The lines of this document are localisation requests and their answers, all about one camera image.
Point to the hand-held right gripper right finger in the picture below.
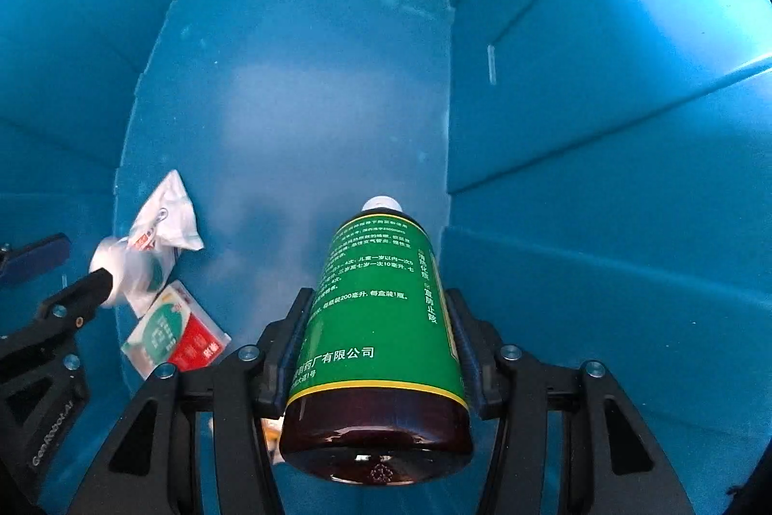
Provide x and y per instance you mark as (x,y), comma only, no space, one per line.
(476,370)

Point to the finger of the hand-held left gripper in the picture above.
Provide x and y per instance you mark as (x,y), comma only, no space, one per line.
(78,301)
(36,258)

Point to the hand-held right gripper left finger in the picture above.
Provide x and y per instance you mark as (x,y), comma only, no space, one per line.
(289,364)

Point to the small white pill bottle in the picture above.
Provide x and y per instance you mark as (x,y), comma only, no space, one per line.
(129,264)

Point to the brown bottle green label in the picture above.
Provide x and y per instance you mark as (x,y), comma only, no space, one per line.
(374,340)

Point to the blue plastic crate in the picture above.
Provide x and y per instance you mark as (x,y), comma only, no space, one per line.
(543,68)

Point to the green red sachet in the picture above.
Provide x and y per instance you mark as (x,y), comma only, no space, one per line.
(175,331)

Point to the white sachet red label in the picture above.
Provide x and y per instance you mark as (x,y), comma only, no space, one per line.
(166,216)

